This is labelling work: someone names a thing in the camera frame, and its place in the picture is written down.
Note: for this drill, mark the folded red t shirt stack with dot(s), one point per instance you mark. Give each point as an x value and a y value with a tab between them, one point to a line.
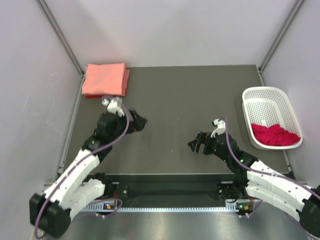
125	85

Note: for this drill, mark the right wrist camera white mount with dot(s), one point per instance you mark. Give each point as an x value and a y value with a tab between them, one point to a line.
219	127

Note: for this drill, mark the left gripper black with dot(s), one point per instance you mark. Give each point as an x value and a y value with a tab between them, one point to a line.
139	122

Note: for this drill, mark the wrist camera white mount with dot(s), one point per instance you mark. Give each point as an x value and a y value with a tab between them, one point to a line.
219	127
113	105

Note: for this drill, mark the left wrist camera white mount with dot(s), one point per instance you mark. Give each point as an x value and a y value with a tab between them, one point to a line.
113	105

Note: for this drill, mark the crimson t shirt in basket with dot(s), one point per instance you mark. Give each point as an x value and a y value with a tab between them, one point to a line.
274	135

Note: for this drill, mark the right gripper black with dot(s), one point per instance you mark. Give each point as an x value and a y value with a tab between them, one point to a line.
203	137

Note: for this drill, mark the salmon pink t shirt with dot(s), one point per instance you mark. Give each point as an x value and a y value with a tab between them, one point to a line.
105	80

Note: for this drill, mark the aluminium rail with cable duct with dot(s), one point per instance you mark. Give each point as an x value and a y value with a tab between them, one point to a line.
110	192

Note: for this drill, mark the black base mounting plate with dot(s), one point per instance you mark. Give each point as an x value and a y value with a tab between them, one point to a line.
173	190

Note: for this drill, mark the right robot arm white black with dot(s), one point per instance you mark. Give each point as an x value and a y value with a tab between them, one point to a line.
255	179

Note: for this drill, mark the white perforated laundry basket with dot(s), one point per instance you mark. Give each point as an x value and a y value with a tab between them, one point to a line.
269	106

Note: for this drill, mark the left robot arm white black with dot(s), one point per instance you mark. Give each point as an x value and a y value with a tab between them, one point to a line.
72	175

